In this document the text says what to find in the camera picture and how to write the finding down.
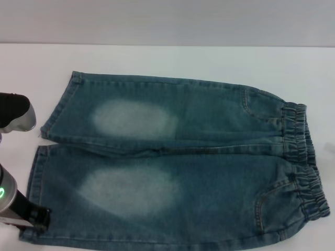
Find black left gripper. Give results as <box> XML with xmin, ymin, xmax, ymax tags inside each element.
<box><xmin>0</xmin><ymin>192</ymin><xmax>51</xmax><ymax>232</ymax></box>

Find blue denim shorts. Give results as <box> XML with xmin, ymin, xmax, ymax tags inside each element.
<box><xmin>18</xmin><ymin>70</ymin><xmax>329</xmax><ymax>251</ymax></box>

